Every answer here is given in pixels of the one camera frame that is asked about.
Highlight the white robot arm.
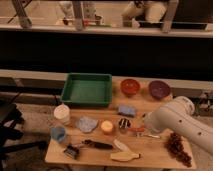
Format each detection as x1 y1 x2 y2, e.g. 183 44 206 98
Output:
144 96 213 155

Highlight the red bowl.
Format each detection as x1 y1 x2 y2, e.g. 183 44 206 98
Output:
120 79 140 97

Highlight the purple bowl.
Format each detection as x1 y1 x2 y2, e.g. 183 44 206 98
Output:
148 80 171 100

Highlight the green plastic tray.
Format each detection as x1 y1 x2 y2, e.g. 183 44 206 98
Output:
61 73 112 107

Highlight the blue sponge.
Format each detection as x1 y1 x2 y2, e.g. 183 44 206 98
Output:
118 105 136 117

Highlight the grey blue cloth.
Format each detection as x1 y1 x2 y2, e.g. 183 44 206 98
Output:
75 117 98 133

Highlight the white lidded cup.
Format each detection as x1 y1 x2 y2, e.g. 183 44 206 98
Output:
53 104 70 125

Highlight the black brush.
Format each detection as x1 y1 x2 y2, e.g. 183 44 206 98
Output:
82 139 113 150

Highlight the blue plastic cup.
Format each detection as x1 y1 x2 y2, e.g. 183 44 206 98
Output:
50 126 66 143

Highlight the small metal utensil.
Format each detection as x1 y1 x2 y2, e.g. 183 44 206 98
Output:
136 132 162 140

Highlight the black binder clip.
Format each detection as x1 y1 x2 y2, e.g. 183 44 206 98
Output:
64 145 80 159

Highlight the dark red grape bunch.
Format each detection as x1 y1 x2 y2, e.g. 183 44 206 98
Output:
165 133 192 167

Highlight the black office chair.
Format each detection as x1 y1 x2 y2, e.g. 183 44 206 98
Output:
0 100 47 171

